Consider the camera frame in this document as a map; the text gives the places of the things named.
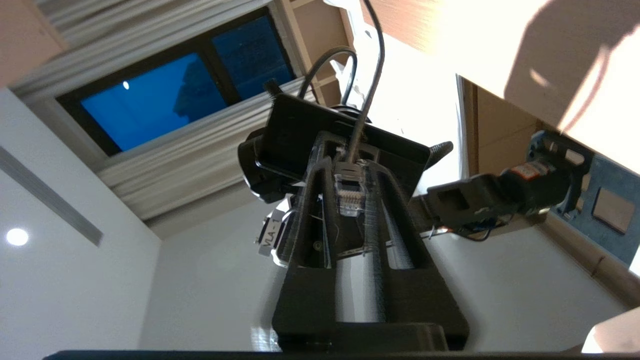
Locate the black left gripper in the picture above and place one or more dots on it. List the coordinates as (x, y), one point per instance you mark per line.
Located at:
(300, 130)

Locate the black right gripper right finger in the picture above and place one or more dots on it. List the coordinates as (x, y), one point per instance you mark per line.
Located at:
(415, 300)

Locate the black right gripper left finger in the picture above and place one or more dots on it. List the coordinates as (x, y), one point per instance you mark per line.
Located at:
(310, 290)

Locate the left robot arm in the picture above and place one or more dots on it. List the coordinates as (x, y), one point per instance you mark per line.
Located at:
(480, 200)

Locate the white pleated curtain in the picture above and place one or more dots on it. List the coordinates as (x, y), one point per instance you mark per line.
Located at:
(175, 165)

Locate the dark blue window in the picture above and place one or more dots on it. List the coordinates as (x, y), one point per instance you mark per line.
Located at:
(150, 100)

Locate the grey ceiling slot strip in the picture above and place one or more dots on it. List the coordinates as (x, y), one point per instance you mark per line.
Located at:
(50, 197)

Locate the round ceiling light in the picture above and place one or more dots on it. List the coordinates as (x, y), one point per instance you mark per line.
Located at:
(17, 237)

